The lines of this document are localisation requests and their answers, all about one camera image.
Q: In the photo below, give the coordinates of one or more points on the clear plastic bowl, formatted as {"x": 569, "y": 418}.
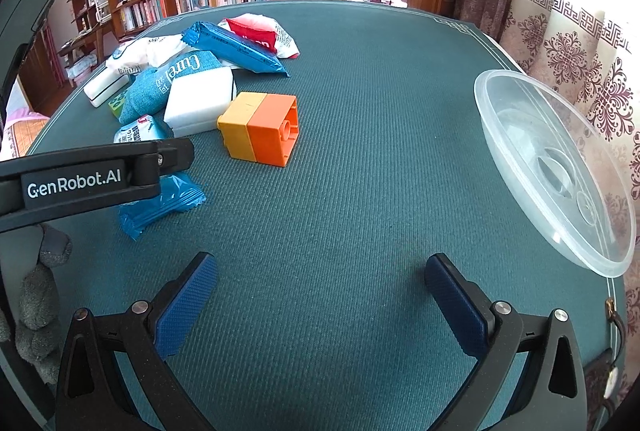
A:
{"x": 545, "y": 171}

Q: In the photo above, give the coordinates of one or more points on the white medicine box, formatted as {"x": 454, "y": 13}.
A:
{"x": 105, "y": 86}

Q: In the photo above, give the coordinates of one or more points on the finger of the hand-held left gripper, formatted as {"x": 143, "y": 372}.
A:
{"x": 170, "y": 158}

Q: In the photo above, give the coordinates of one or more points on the teal textured pouch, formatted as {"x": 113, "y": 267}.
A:
{"x": 145, "y": 93}

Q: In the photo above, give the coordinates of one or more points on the yellow toy brick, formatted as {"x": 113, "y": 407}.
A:
{"x": 237, "y": 126}

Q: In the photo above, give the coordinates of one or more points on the long blue snack packet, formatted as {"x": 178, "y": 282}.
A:
{"x": 235, "y": 46}

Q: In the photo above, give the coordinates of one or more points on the wooden display shelf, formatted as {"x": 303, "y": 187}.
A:
{"x": 82, "y": 11}

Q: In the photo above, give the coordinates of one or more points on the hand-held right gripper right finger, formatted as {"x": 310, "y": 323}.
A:
{"x": 455, "y": 306}

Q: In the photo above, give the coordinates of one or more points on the blue candy packet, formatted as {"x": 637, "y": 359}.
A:
{"x": 160, "y": 208}

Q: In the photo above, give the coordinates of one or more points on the pink patterned bedding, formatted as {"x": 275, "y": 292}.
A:
{"x": 25, "y": 126}

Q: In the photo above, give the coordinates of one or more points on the cotton swab bag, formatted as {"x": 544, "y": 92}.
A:
{"x": 150, "y": 51}

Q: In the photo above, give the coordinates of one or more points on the blue and white small packet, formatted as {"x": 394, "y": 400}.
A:
{"x": 142, "y": 128}

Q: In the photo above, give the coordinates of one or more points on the red and white packet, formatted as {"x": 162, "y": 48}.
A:
{"x": 255, "y": 33}

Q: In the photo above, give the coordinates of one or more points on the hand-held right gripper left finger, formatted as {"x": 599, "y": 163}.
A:
{"x": 187, "y": 306}

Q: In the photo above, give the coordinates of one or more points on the person's left hand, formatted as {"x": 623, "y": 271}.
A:
{"x": 37, "y": 301}

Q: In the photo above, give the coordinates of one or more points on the orange toy brick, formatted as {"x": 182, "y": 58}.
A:
{"x": 267, "y": 138}

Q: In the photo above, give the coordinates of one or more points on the patterned curtain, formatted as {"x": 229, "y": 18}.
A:
{"x": 565, "y": 51}

